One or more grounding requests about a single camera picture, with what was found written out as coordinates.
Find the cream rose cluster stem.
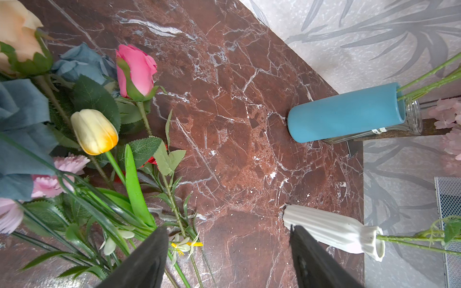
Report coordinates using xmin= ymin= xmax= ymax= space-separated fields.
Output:
xmin=397 ymin=70 xmax=461 ymax=102

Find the peach rose on hydrangea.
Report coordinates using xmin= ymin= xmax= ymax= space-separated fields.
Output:
xmin=1 ymin=1 xmax=53 ymax=78

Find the magenta rose bud stem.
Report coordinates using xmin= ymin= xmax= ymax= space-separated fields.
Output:
xmin=116 ymin=44 xmax=165 ymax=136

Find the white wire mesh basket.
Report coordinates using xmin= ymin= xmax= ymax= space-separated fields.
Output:
xmin=435 ymin=177 xmax=461 ymax=288

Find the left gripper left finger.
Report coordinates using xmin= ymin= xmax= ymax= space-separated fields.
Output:
xmin=97 ymin=227 xmax=169 ymax=288

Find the pink peach rose stem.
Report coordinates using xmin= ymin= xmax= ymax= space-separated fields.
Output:
xmin=397 ymin=52 xmax=461 ymax=92

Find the teal ceramic vase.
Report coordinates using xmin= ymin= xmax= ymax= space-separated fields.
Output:
xmin=287 ymin=83 xmax=406 ymax=143

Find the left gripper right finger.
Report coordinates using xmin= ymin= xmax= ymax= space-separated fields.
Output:
xmin=289 ymin=225 xmax=362 ymax=288

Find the blue hydrangea flower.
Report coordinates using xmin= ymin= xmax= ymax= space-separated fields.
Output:
xmin=0 ymin=42 xmax=118 ymax=202

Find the red carnation stem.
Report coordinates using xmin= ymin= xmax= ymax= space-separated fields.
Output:
xmin=115 ymin=109 xmax=217 ymax=288

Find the small pink flower sprig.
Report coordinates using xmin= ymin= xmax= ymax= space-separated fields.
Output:
xmin=1 ymin=154 xmax=90 ymax=234

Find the small pink rose stem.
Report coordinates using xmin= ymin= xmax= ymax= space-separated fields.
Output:
xmin=376 ymin=216 xmax=461 ymax=257

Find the yellow tulip stem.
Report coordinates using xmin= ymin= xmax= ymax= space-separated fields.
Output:
xmin=70 ymin=108 xmax=157 ymax=228

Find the white ribbed vase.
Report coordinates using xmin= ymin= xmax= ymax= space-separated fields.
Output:
xmin=283 ymin=205 xmax=385 ymax=262

